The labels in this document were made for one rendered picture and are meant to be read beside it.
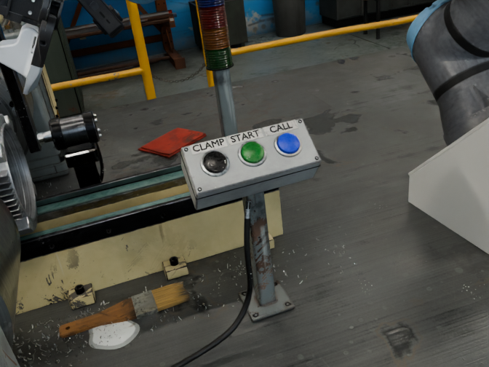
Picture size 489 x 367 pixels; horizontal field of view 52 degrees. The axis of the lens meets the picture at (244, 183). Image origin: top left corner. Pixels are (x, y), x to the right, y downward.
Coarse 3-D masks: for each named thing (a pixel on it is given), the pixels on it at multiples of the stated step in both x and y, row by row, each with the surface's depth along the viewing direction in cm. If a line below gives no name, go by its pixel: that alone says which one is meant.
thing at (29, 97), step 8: (0, 72) 96; (0, 80) 93; (24, 80) 108; (0, 88) 94; (0, 96) 94; (8, 96) 95; (32, 96) 112; (0, 104) 95; (8, 104) 95; (32, 104) 109; (0, 112) 95; (8, 112) 96; (32, 112) 106; (16, 120) 97; (16, 128) 98; (24, 136) 99; (24, 144) 99; (24, 152) 100
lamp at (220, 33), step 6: (204, 30) 109; (210, 30) 108; (216, 30) 108; (222, 30) 109; (204, 36) 110; (210, 36) 109; (216, 36) 109; (222, 36) 110; (228, 36) 112; (204, 42) 111; (210, 42) 110; (216, 42) 110; (222, 42) 110; (228, 42) 112; (204, 48) 112; (210, 48) 111; (216, 48) 110; (222, 48) 110
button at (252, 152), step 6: (246, 144) 64; (252, 144) 64; (258, 144) 64; (246, 150) 64; (252, 150) 64; (258, 150) 64; (246, 156) 63; (252, 156) 63; (258, 156) 64; (252, 162) 64
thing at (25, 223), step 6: (6, 120) 81; (12, 126) 83; (0, 144) 71; (0, 150) 71; (0, 156) 71; (0, 162) 72; (18, 222) 76; (24, 222) 77; (30, 222) 78; (18, 228) 76; (24, 228) 76; (30, 228) 77
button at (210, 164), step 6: (210, 156) 63; (216, 156) 63; (222, 156) 63; (204, 162) 62; (210, 162) 62; (216, 162) 63; (222, 162) 63; (210, 168) 62; (216, 168) 62; (222, 168) 62
